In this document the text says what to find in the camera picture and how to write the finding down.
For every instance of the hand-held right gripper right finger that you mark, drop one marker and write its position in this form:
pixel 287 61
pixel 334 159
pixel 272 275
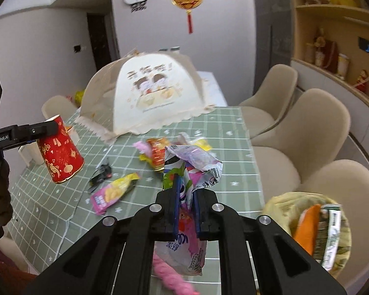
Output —
pixel 198 209

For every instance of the red gold snack wrapper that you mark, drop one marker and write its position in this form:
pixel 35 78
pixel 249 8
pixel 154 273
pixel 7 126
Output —
pixel 158 155

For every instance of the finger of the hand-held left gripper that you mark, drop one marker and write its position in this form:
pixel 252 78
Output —
pixel 33 130

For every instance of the small yellow packet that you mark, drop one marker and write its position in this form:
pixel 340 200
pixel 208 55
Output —
pixel 203 145

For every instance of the red gift bag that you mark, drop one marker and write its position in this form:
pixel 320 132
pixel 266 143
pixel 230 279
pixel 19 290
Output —
pixel 330 55

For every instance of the yellow shelf toy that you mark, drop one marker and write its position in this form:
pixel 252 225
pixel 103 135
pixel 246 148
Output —
pixel 343 1

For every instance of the green white milk carton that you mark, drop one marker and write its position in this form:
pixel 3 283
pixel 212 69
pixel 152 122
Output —
pixel 329 239

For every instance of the dark doorway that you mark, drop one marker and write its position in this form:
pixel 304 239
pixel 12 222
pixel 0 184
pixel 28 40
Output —
pixel 100 43

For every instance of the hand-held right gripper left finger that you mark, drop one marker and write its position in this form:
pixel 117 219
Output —
pixel 176 196

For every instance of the red paper cup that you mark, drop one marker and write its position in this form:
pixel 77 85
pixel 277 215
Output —
pixel 60 153

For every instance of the beige dining chair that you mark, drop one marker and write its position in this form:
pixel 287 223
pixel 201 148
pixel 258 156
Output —
pixel 350 190
pixel 279 89
pixel 319 123
pixel 58 106

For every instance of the red doll figurine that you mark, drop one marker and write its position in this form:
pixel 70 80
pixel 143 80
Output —
pixel 361 81

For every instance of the pink crumpled wrapper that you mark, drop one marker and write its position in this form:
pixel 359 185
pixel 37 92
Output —
pixel 141 147

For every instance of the person's maroon clothing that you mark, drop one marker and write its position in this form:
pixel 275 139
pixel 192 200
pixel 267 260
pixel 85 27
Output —
pixel 6 270

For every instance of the beige mesh food cover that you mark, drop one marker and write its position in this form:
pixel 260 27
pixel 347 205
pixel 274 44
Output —
pixel 147 76

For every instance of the yellow plastic bin bag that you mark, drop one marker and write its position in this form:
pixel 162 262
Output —
pixel 279 209

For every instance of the flower vase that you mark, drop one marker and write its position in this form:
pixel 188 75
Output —
pixel 319 49

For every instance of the pink chip packet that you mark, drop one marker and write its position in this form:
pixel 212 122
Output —
pixel 110 195

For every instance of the black crumpled wrapper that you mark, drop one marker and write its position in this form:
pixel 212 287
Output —
pixel 100 176

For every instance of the orange plastic bag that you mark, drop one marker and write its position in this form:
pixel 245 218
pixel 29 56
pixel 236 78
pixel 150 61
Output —
pixel 307 227

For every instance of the green checkered tablecloth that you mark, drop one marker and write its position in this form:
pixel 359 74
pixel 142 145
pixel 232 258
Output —
pixel 135 206

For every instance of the white lidded cup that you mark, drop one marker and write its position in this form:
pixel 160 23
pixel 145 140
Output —
pixel 343 66

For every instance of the pink caterpillar toy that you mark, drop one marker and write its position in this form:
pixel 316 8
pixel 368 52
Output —
pixel 169 275

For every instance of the black wall switch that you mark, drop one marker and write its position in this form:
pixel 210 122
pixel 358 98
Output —
pixel 77 48

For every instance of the pink white snack bag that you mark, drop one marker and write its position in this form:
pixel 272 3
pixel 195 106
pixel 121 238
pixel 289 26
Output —
pixel 196 159

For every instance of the dark glass partition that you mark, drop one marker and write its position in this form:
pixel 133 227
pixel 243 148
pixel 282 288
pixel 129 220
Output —
pixel 273 15

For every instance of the yellow crumpled packet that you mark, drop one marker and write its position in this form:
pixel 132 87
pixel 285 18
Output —
pixel 80 96

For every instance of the pale storage jar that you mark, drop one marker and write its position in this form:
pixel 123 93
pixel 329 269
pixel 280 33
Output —
pixel 309 53

